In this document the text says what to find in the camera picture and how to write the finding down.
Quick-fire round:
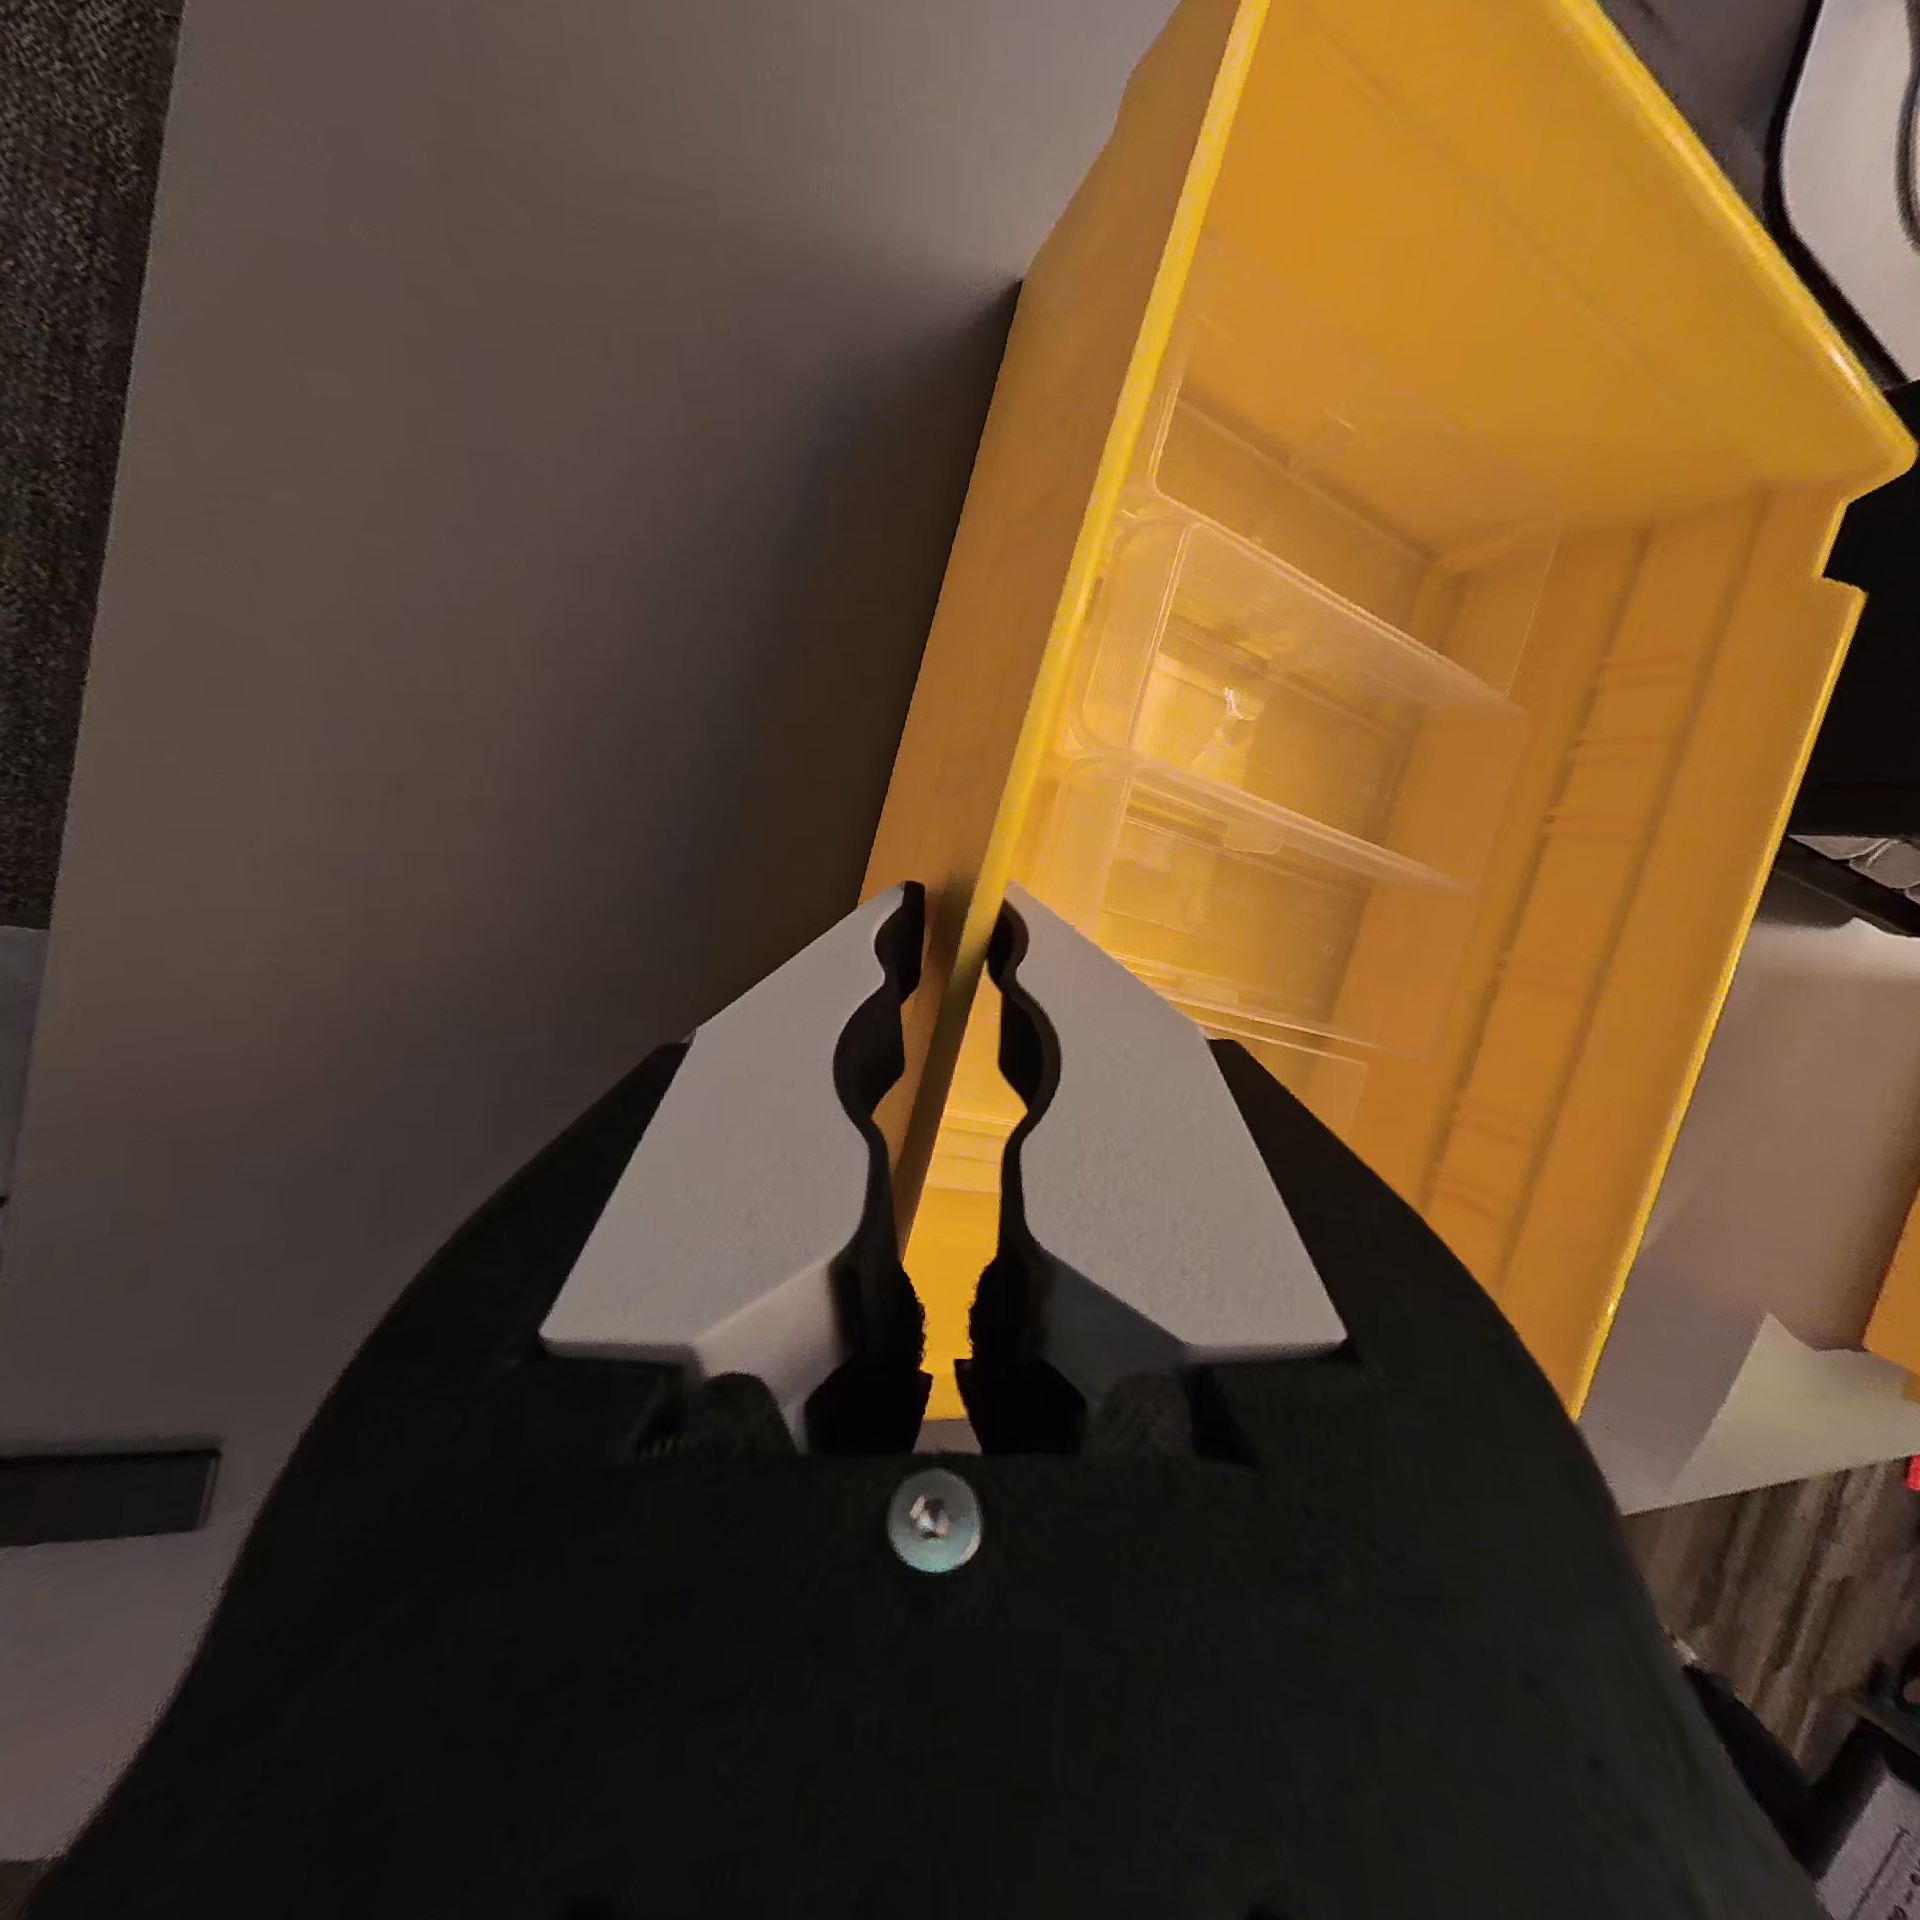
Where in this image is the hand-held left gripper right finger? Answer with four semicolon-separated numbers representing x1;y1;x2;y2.
955;882;1344;1453

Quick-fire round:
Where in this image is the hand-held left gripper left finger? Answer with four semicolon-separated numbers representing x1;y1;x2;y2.
540;882;931;1453

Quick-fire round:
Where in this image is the yellow plastic drawer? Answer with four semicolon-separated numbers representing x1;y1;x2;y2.
857;0;1920;1427
1859;1191;1920;1403

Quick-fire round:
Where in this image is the clear plastic box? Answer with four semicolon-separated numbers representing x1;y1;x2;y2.
1033;756;1464;1051
1146;343;1441;602
1071;515;1531;901

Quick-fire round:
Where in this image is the white appliance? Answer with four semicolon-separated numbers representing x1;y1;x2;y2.
1775;0;1920;377

